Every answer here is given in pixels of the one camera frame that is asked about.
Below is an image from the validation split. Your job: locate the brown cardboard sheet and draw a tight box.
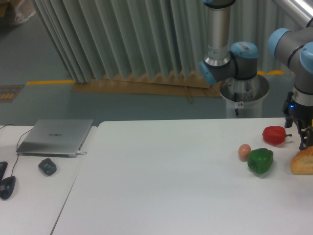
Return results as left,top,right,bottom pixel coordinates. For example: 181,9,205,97
71,70,221,103

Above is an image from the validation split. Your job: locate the red bell pepper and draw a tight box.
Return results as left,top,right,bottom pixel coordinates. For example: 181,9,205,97
262,126,292,145

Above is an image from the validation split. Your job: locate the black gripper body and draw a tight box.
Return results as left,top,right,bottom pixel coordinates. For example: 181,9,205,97
282,91,313,130

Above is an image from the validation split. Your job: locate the green bell pepper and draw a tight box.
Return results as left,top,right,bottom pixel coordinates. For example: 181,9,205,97
247,148,273,175

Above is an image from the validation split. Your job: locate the bread loaf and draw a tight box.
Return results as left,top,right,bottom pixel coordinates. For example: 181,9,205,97
290,146,313,175

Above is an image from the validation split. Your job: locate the brown egg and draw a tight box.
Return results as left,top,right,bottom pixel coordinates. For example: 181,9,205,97
238,144,251,161

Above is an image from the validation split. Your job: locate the black object at edge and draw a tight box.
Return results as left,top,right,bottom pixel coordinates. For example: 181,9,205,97
0,162,8,181

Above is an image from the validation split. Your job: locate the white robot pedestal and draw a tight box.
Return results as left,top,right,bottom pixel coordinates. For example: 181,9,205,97
220,74,269,118

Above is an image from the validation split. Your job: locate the small black gadget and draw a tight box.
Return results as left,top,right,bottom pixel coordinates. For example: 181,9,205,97
38,158,57,176

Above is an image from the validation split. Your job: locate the black computer mouse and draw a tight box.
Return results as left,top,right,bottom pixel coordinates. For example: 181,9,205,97
0,176,16,200

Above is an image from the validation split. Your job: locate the white usb plug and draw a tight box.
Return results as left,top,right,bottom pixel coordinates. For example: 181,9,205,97
77,151,87,156

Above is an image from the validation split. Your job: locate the grey pleated curtain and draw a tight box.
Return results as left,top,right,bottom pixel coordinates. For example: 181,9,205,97
32,0,297,83

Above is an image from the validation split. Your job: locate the silver closed laptop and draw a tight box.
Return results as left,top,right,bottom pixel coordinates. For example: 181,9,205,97
17,119,93,157

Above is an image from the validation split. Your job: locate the black cable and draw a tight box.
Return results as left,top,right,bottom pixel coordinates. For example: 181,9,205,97
0,123,34,182

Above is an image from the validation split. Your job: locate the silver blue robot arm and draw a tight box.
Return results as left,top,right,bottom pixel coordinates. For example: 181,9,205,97
199,0,313,150

